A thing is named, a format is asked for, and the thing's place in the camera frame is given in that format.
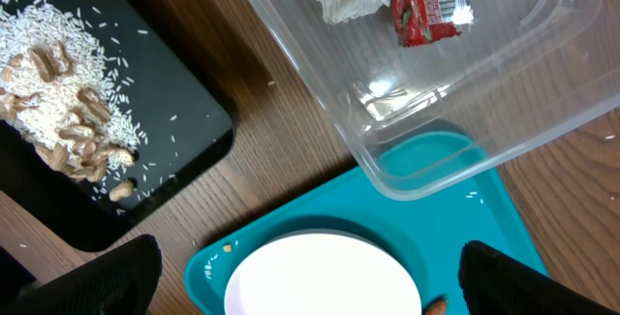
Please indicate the red snack wrapper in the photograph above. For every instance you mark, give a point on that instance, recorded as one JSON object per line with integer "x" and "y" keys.
{"x": 423, "y": 22}

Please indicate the orange carrot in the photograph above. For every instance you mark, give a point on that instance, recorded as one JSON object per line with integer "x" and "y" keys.
{"x": 438, "y": 306}

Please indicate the large white plate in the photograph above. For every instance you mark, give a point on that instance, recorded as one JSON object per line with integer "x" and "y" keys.
{"x": 321, "y": 274}

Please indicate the clear plastic bin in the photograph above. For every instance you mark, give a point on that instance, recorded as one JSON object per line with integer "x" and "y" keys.
{"x": 518, "y": 74}

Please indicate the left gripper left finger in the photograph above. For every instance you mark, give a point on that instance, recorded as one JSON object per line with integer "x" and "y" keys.
{"x": 122, "y": 281}

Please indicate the black tray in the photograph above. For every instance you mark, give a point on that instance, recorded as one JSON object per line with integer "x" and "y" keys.
{"x": 185, "y": 127}

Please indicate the rice and peanut pile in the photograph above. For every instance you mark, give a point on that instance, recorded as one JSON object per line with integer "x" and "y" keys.
{"x": 58, "y": 92}

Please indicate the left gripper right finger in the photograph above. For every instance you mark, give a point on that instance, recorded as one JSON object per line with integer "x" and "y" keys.
{"x": 494, "y": 283}

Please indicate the teal plastic tray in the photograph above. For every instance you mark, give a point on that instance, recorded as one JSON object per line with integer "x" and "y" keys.
{"x": 425, "y": 236}

